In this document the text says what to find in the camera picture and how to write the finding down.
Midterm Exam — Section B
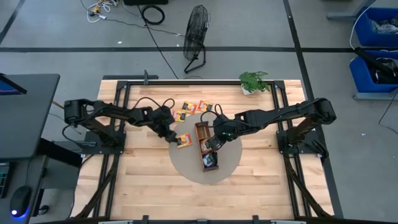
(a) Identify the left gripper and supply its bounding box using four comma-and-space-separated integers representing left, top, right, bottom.
157, 119, 182, 149

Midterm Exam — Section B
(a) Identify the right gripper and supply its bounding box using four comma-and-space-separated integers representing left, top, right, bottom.
207, 116, 239, 152

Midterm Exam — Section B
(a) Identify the orange mango tea packet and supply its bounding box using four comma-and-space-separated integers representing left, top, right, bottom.
172, 110, 187, 123
197, 100, 214, 113
176, 133, 193, 149
181, 101, 198, 114

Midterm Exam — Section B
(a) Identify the wooden tea organizer box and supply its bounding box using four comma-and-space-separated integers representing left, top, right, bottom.
194, 121, 220, 172

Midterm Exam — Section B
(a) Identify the round grey mat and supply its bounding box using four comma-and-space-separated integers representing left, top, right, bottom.
168, 111, 243, 184

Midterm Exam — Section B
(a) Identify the green plant in white pot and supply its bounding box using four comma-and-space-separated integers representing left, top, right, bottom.
238, 70, 271, 96

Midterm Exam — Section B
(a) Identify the black flat rear bar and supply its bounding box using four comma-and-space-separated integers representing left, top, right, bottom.
102, 74, 159, 80

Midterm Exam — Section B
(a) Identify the black floor fan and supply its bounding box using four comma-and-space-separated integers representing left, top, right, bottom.
182, 4, 211, 75

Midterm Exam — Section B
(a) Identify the black equipment case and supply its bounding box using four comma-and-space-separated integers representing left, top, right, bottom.
123, 0, 169, 6

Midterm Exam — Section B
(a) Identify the dark grey desk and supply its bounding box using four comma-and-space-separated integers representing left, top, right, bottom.
0, 155, 49, 224

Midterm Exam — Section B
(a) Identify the black desk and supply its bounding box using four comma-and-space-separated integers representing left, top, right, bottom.
0, 73, 60, 160

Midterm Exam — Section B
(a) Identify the blue storage bin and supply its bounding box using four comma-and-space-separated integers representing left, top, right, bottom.
354, 6, 398, 48
349, 49, 398, 94

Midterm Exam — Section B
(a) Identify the black computer mouse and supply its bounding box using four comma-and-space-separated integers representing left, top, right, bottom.
9, 185, 32, 218

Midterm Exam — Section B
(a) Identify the black keyboard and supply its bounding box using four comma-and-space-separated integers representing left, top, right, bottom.
0, 163, 13, 199

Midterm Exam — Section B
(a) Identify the computer monitor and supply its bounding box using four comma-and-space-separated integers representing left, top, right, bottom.
0, 73, 28, 96

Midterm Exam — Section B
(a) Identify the grey desk foot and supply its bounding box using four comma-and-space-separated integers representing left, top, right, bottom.
326, 0, 377, 21

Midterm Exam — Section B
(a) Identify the black and white bundle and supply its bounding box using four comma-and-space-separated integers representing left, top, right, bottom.
373, 57, 398, 85

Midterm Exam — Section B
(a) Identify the crumpled plastic bag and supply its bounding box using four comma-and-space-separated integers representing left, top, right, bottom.
371, 18, 398, 35

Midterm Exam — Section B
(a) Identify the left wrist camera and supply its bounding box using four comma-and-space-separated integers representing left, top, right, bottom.
155, 106, 175, 124

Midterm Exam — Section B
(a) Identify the black metal table frame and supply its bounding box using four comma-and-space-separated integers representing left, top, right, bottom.
70, 79, 336, 220

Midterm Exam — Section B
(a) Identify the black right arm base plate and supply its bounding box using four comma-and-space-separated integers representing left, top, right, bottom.
275, 129, 330, 161

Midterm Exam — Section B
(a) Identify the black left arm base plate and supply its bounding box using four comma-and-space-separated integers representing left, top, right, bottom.
81, 129, 127, 156

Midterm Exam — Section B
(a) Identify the long black floor cable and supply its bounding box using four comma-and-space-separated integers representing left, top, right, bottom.
136, 4, 180, 80

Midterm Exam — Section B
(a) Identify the thin black floor cable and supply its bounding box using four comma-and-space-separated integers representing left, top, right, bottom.
104, 17, 187, 38

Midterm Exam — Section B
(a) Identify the coiled black cable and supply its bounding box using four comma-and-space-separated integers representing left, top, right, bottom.
140, 4, 166, 26

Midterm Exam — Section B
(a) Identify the thin white cable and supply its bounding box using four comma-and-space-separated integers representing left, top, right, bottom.
349, 2, 374, 50

